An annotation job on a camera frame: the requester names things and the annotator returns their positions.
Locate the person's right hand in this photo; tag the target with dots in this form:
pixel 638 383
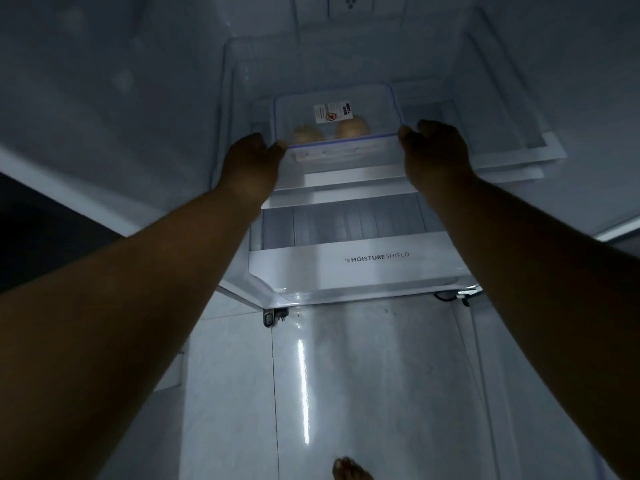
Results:
pixel 437 154

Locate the person's left hand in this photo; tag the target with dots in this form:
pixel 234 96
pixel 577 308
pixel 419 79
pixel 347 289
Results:
pixel 247 167

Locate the person's right thumb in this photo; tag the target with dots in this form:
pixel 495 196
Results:
pixel 407 136

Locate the person's left thumb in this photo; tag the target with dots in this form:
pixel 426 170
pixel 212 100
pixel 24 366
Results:
pixel 279 147

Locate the clear plastic egg box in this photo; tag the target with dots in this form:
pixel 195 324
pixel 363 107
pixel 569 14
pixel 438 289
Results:
pixel 340 149

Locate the person's right forearm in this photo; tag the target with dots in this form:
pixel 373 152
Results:
pixel 545 294

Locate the person's left forearm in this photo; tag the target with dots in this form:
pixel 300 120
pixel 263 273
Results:
pixel 125 314

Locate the brown egg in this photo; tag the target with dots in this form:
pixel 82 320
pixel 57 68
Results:
pixel 308 134
pixel 352 128

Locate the white sticker label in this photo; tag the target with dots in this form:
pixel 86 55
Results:
pixel 332 112

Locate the glass shelf with white trim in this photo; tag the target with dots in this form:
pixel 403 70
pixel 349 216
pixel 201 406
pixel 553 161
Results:
pixel 350 177

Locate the white refrigerator side rack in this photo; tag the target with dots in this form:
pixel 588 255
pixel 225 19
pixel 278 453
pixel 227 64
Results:
pixel 505 109

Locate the white refrigerator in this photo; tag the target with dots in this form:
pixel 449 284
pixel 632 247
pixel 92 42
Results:
pixel 340 54

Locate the white crisper drawer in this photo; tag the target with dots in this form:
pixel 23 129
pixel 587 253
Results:
pixel 360 264

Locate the black refrigerator levelling foot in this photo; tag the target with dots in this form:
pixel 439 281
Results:
pixel 270 318

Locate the person's bare foot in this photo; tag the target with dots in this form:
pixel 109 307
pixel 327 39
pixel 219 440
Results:
pixel 351 469

